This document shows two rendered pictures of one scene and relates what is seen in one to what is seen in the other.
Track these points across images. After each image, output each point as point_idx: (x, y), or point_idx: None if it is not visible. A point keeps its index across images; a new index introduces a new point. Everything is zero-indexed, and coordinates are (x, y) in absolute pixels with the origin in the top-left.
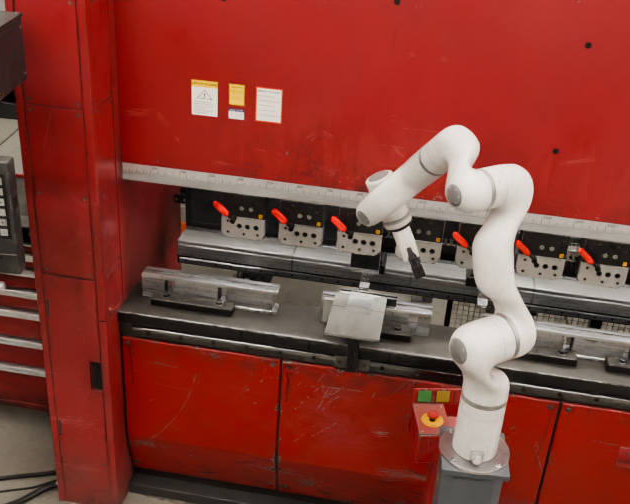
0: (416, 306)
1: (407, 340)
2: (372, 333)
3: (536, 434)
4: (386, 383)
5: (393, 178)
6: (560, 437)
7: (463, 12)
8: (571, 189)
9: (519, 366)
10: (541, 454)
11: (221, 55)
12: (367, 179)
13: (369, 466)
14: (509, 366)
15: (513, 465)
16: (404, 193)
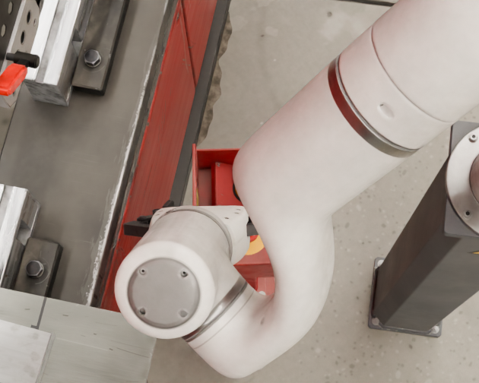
0: None
1: (61, 251)
2: (133, 333)
3: (180, 55)
4: (106, 307)
5: (305, 251)
6: (189, 17)
7: None
8: None
9: (144, 43)
10: (187, 57)
11: None
12: (151, 330)
13: None
14: (144, 62)
15: (180, 107)
16: (331, 223)
